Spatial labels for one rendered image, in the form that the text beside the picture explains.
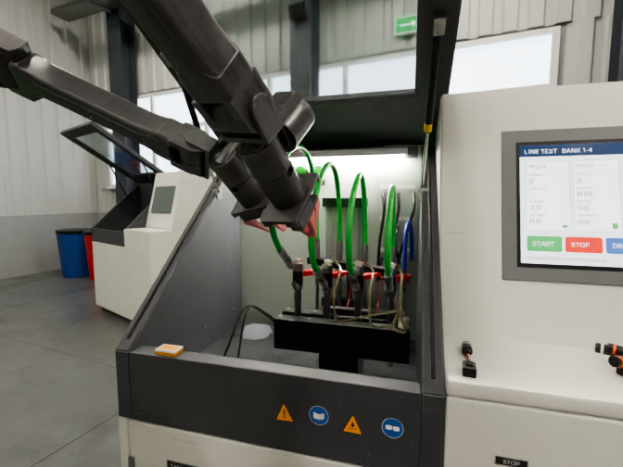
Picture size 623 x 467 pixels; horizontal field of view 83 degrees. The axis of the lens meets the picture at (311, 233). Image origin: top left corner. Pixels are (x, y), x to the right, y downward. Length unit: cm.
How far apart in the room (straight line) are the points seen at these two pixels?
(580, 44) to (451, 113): 412
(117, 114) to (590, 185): 97
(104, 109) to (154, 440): 70
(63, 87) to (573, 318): 110
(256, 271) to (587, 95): 105
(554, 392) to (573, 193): 44
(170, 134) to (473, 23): 468
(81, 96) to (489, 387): 87
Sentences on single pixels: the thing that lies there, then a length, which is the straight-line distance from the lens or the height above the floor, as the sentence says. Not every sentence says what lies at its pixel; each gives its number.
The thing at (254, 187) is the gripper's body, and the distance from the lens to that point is 69.
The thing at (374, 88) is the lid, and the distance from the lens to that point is 104.
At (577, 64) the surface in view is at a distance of 500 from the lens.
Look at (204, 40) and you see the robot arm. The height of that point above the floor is 144.
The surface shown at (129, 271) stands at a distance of 396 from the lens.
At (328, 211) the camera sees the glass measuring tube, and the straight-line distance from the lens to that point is 115.
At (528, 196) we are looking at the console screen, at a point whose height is 129.
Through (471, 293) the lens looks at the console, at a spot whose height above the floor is 107.
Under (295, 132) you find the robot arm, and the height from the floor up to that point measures 138.
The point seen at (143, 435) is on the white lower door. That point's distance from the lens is 99.
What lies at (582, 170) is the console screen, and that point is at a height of 135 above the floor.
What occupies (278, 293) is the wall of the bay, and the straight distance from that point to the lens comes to 128.
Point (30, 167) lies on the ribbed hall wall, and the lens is 768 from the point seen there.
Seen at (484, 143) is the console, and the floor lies 142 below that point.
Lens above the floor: 129
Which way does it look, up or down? 6 degrees down
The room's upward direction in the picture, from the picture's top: straight up
